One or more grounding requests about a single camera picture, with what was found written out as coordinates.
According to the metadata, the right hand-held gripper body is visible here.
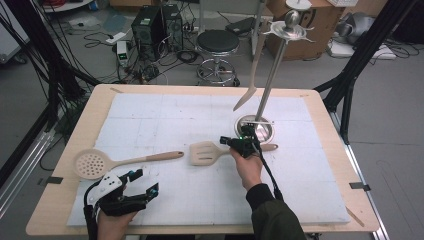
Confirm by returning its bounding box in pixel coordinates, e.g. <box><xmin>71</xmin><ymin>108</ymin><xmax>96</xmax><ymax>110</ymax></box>
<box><xmin>229</xmin><ymin>120</ymin><xmax>275</xmax><ymax>160</ymax></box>

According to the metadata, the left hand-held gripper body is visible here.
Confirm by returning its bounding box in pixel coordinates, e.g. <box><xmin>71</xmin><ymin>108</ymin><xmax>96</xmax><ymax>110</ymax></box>
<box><xmin>86</xmin><ymin>171</ymin><xmax>148</xmax><ymax>218</ymax></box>

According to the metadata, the beige slotted spatula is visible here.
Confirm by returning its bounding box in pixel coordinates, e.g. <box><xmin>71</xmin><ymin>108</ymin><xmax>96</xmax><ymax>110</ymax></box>
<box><xmin>189</xmin><ymin>140</ymin><xmax>279</xmax><ymax>167</ymax></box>

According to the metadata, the beige perforated skimmer spoon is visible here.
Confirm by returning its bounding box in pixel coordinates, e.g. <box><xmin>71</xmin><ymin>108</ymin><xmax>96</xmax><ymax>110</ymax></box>
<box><xmin>73</xmin><ymin>148</ymin><xmax>185</xmax><ymax>181</ymax></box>

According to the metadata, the beige solid spatula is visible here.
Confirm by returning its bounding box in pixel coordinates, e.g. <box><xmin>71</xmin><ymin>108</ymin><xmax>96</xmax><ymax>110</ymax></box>
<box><xmin>232</xmin><ymin>19</ymin><xmax>270</xmax><ymax>112</ymax></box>

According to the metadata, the steel utensil rack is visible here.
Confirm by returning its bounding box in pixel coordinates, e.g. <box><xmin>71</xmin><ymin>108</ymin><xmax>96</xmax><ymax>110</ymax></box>
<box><xmin>234</xmin><ymin>9</ymin><xmax>316</xmax><ymax>146</ymax></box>

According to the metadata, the person's right hand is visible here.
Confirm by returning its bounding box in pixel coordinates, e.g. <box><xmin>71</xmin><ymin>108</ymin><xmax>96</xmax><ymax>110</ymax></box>
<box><xmin>229</xmin><ymin>150</ymin><xmax>265</xmax><ymax>192</ymax></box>

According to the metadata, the person's left hand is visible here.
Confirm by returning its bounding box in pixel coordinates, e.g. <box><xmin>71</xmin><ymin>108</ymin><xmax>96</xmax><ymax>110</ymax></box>
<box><xmin>96</xmin><ymin>210</ymin><xmax>140</xmax><ymax>240</ymax></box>

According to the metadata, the black tape piece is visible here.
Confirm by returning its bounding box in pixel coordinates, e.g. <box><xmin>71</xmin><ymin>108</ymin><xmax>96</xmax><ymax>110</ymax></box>
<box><xmin>37</xmin><ymin>176</ymin><xmax>64</xmax><ymax>186</ymax></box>
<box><xmin>349</xmin><ymin>181</ymin><xmax>372</xmax><ymax>192</ymax></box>

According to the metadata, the white foam grid board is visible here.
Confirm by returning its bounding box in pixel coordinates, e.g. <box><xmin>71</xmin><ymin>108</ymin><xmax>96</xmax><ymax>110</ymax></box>
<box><xmin>66</xmin><ymin>92</ymin><xmax>351</xmax><ymax>228</ymax></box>

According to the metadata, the black round stool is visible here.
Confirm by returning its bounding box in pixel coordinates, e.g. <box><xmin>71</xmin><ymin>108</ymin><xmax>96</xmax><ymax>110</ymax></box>
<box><xmin>195</xmin><ymin>29</ymin><xmax>242</xmax><ymax>88</ymax></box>

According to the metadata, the black flat case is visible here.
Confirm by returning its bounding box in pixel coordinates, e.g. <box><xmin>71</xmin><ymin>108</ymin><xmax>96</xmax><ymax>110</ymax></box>
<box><xmin>225</xmin><ymin>16</ymin><xmax>258</xmax><ymax>36</ymax></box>

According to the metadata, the white device with green label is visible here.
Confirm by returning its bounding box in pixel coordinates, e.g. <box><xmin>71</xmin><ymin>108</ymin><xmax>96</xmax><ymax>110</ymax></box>
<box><xmin>115</xmin><ymin>40</ymin><xmax>130</xmax><ymax>68</ymax></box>

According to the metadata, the slim black computer tower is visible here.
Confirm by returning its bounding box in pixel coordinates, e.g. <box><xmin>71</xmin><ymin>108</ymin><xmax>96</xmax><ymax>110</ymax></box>
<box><xmin>161</xmin><ymin>3</ymin><xmax>184</xmax><ymax>53</ymax></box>

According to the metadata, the brown tape strip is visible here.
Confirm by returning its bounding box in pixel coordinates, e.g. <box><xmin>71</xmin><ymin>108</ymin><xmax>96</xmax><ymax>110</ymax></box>
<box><xmin>345</xmin><ymin>206</ymin><xmax>366</xmax><ymax>228</ymax></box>

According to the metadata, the large black computer tower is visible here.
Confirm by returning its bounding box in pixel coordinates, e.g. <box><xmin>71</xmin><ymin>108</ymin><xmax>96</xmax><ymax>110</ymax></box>
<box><xmin>130</xmin><ymin>5</ymin><xmax>165</xmax><ymax>63</ymax></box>

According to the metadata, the white round disc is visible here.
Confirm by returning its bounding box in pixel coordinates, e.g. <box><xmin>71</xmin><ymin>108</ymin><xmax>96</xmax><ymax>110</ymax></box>
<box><xmin>285</xmin><ymin>0</ymin><xmax>313</xmax><ymax>11</ymax></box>

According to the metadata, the brown cardboard box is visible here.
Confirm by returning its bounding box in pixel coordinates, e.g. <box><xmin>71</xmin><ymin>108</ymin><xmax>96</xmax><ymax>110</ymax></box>
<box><xmin>264</xmin><ymin>0</ymin><xmax>346</xmax><ymax>62</ymax></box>

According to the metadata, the white power strip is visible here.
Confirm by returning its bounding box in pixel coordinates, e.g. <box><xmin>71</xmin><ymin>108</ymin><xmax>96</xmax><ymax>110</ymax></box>
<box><xmin>105</xmin><ymin>31</ymin><xmax>128</xmax><ymax>46</ymax></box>

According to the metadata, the grey bag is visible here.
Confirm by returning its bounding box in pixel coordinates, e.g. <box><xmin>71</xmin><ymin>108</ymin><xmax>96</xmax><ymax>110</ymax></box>
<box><xmin>334</xmin><ymin>12</ymin><xmax>377</xmax><ymax>46</ymax></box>

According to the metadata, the black metal stand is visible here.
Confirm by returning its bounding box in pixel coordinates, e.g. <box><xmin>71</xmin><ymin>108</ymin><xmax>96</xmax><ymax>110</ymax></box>
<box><xmin>313</xmin><ymin>0</ymin><xmax>419</xmax><ymax>146</ymax></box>
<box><xmin>0</xmin><ymin>0</ymin><xmax>101</xmax><ymax>133</ymax></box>

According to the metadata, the white keyboard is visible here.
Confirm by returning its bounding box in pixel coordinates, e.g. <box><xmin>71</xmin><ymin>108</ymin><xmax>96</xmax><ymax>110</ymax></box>
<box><xmin>326</xmin><ymin>0</ymin><xmax>360</xmax><ymax>8</ymax></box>

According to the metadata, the white round table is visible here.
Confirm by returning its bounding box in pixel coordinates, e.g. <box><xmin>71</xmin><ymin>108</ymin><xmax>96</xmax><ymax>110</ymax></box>
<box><xmin>43</xmin><ymin>0</ymin><xmax>94</xmax><ymax>13</ymax></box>

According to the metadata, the right hand-held gripper cable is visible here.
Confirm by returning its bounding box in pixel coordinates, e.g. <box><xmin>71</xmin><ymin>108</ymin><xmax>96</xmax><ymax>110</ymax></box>
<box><xmin>253</xmin><ymin>141</ymin><xmax>285</xmax><ymax>202</ymax></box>

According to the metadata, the hand-held gripper cable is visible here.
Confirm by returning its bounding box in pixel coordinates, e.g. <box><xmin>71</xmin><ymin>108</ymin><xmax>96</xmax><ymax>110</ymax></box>
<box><xmin>83</xmin><ymin>181</ymin><xmax>102</xmax><ymax>240</ymax></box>
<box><xmin>253</xmin><ymin>141</ymin><xmax>285</xmax><ymax>202</ymax></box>

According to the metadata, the left hand-held gripper cable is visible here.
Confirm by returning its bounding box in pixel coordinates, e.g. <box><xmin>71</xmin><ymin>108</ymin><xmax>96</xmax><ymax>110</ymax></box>
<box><xmin>83</xmin><ymin>181</ymin><xmax>102</xmax><ymax>240</ymax></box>

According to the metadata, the aluminium rail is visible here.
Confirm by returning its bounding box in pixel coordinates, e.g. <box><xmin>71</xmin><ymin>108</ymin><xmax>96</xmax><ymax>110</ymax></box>
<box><xmin>329</xmin><ymin>111</ymin><xmax>391</xmax><ymax>240</ymax></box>
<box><xmin>0</xmin><ymin>128</ymin><xmax>57</xmax><ymax>219</ymax></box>

